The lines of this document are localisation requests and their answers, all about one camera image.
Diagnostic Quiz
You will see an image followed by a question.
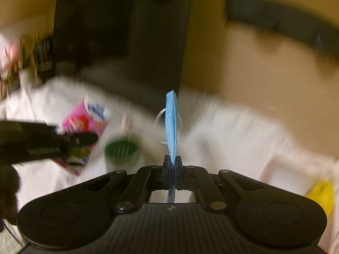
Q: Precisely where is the dark monitor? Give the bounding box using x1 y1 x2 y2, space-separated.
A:
54 0 193 99

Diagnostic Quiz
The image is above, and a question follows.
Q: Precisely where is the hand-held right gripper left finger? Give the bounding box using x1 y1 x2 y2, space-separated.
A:
79 155 172 214

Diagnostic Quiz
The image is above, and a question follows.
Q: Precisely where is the black power strip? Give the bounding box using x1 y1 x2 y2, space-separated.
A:
225 0 339 50

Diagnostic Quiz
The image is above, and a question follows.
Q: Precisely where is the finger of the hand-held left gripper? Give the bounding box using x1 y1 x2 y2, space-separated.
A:
57 132 99 149

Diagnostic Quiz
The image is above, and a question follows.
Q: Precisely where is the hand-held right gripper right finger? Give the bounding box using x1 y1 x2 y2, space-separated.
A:
175 156 266 212

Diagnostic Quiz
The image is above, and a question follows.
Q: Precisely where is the colourful tissue packet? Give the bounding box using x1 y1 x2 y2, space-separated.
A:
57 97 111 177

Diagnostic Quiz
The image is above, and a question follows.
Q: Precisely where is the blue face mask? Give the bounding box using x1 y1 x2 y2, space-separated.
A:
155 90 181 204

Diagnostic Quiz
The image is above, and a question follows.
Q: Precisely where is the white textured blanket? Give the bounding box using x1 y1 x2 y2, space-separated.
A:
0 76 339 219

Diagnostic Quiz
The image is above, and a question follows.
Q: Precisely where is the green lid jar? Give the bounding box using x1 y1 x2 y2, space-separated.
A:
104 136 141 173

